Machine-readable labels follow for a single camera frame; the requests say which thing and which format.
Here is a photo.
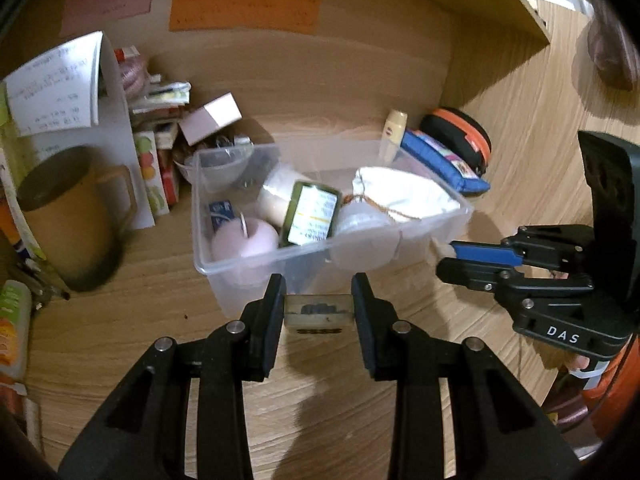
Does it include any pink apple candle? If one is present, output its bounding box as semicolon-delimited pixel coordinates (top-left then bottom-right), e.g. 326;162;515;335
212;214;279;287

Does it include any round white puff case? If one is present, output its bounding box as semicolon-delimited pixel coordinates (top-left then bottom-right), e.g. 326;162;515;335
330;202;400;272

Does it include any small clear bowl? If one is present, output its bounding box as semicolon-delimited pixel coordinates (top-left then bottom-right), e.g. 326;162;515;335
174;145;254;193

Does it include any cream frosted jar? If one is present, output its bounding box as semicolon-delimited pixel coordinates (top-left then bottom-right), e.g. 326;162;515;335
256;162;310;229

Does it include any white drawstring cloth bag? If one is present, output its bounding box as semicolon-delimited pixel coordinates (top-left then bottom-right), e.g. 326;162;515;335
352;167;460;222

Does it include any blue patchwork pouch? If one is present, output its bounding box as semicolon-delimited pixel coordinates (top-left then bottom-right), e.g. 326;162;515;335
400;129;490;195

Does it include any small blue packet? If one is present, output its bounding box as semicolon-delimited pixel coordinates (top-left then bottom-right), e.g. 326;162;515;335
208;200;235;232

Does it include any cream lotion tube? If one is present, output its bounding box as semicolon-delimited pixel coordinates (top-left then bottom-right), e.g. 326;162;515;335
378;110;408;164

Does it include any fruit print box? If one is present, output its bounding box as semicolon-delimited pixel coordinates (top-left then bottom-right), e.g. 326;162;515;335
134;131;169;218

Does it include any brown mug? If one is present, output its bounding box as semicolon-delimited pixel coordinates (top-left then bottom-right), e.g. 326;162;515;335
16;145;138;292

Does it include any white pink small box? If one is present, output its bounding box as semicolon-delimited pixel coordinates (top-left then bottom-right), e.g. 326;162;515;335
179;92;242;146

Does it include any green glass bottle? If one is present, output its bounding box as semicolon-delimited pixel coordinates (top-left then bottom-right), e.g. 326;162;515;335
280;181;342;247

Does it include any person right hand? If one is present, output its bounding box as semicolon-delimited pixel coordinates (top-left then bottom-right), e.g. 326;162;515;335
563;352;590;372

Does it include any orange green tube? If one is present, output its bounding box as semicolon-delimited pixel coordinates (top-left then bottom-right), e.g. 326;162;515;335
0;280;32;382

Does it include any orange sticky note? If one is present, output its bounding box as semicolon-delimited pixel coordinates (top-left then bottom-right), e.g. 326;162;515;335
168;0;321;35

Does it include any stack of books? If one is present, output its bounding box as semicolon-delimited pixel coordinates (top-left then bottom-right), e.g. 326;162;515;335
114;46;192;151

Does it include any clear plastic storage bin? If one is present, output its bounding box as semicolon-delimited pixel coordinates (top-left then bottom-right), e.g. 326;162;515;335
192;139;473;318

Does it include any black orange zip case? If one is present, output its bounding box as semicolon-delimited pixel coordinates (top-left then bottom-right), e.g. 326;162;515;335
420;106;492;177

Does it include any small clear box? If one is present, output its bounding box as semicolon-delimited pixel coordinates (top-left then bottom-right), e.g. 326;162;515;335
284;295;355;335

